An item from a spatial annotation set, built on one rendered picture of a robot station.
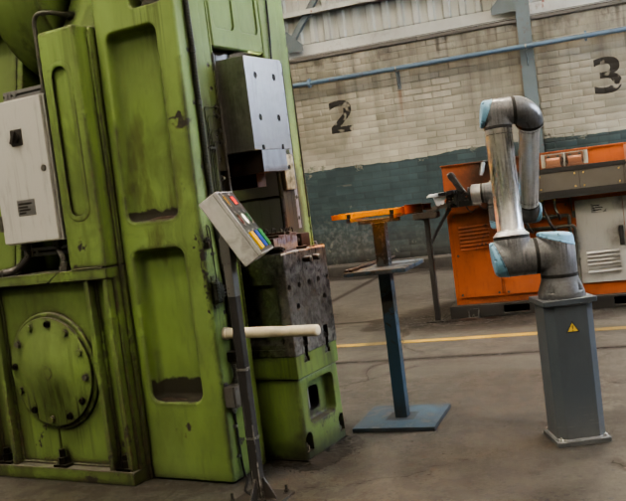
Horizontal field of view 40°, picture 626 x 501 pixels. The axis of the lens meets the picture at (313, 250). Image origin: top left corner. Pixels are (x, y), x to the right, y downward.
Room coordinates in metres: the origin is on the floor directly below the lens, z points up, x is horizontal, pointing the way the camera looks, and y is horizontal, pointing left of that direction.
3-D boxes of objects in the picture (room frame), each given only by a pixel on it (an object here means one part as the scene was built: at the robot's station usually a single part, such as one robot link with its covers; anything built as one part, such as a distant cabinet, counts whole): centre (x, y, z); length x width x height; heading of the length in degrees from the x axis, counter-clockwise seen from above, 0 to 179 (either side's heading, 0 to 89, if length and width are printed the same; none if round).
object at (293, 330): (3.44, 0.21, 0.62); 0.44 x 0.05 x 0.05; 60
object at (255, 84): (3.92, 0.28, 1.56); 0.42 x 0.39 x 0.40; 60
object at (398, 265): (4.14, -0.33, 0.75); 0.40 x 0.30 x 0.02; 160
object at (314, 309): (3.94, 0.28, 0.69); 0.56 x 0.38 x 0.45; 60
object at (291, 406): (3.94, 0.28, 0.23); 0.55 x 0.37 x 0.47; 60
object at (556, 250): (3.54, -0.99, 0.79); 0.17 x 0.15 x 0.18; 84
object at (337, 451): (3.76, 0.07, 0.01); 0.58 x 0.39 x 0.01; 150
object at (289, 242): (3.89, 0.30, 0.96); 0.42 x 0.20 x 0.09; 60
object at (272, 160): (3.89, 0.30, 1.32); 0.42 x 0.20 x 0.10; 60
